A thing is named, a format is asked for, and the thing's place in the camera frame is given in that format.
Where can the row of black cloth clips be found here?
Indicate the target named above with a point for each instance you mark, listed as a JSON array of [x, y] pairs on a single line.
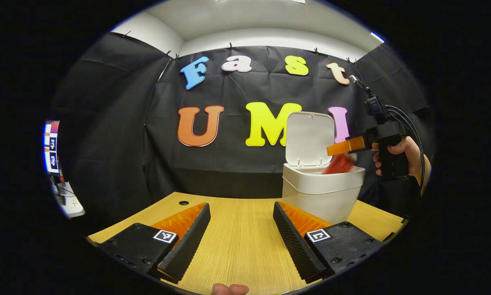
[[230, 45]]

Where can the white side desk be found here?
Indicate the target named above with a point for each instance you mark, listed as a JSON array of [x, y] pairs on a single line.
[[73, 207]]

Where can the black backdrop cloth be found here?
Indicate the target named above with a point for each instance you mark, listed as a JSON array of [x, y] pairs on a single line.
[[229, 164]]

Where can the white desktop garbage bin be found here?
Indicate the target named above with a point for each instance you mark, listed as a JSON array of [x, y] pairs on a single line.
[[319, 196]]

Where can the computer monitor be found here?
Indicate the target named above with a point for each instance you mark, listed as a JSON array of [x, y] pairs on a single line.
[[52, 147]]

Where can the small ceiling light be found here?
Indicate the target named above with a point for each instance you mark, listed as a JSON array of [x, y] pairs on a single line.
[[377, 37]]

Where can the red pop can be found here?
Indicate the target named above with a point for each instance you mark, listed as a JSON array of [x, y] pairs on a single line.
[[339, 164]]

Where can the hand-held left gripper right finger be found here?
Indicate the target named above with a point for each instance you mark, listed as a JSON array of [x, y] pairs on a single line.
[[294, 241]]

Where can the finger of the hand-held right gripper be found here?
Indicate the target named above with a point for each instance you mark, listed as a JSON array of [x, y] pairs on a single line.
[[346, 145]]

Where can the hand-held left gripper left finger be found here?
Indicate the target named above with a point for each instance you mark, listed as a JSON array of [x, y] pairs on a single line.
[[188, 241]]

